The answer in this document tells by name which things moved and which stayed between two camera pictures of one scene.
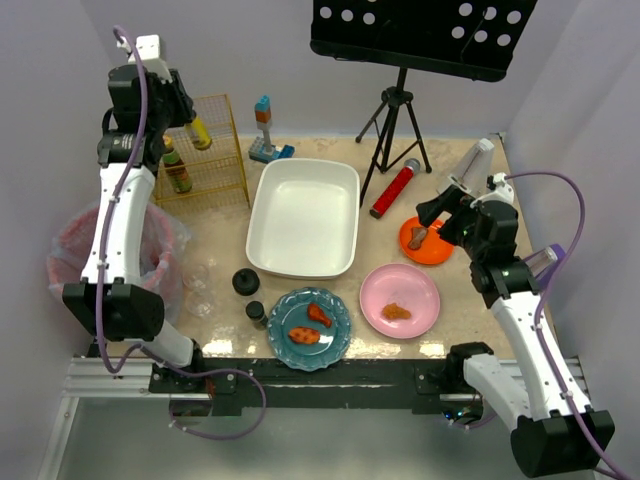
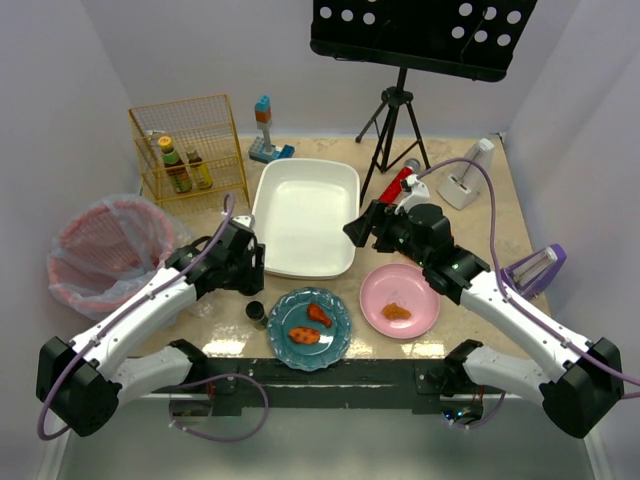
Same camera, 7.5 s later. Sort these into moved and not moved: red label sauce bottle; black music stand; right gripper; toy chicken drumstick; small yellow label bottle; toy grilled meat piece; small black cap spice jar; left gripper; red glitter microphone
Moved: small yellow label bottle; right gripper; left gripper
Not moved: red glitter microphone; toy chicken drumstick; toy grilled meat piece; black music stand; red label sauce bottle; small black cap spice jar
